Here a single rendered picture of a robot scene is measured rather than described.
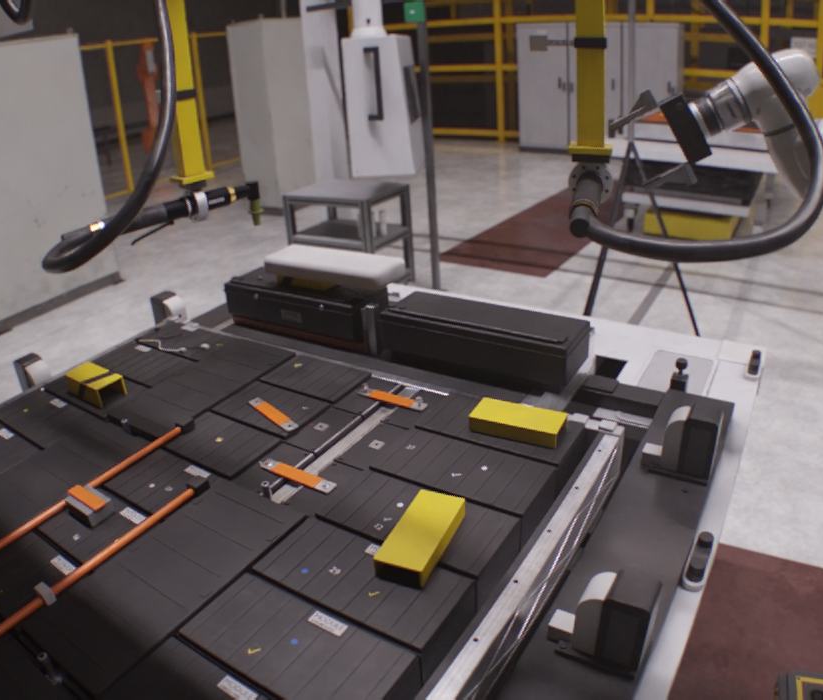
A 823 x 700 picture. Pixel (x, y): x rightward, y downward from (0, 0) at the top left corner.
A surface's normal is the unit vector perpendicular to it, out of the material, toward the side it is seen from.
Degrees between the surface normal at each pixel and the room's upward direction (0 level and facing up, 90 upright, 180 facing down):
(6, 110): 90
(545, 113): 90
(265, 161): 90
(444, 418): 0
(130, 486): 0
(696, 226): 90
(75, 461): 0
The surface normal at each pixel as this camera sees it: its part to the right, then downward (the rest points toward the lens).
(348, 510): -0.06, -0.90
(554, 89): -0.53, 0.39
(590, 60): -0.29, 0.42
